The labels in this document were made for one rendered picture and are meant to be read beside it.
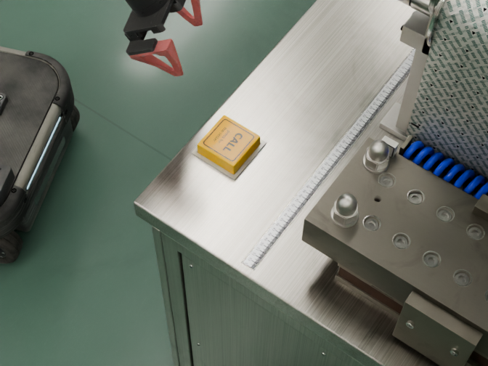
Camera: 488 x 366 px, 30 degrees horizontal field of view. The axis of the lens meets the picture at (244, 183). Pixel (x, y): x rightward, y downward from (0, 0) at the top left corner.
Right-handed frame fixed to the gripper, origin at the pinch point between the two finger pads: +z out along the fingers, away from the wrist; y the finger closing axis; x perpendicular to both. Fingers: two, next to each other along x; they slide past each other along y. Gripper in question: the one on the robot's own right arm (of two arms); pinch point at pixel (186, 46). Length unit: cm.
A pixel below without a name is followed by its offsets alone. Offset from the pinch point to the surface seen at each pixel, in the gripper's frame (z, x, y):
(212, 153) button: 13.9, 0.7, -9.1
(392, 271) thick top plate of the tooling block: 18.9, -29.8, -26.7
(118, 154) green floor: 73, 84, 42
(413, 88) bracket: 18.7, -27.3, 3.5
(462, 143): 18.0, -36.4, -7.9
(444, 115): 13.3, -35.3, -6.7
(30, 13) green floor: 52, 120, 82
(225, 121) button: 13.9, 0.3, -3.0
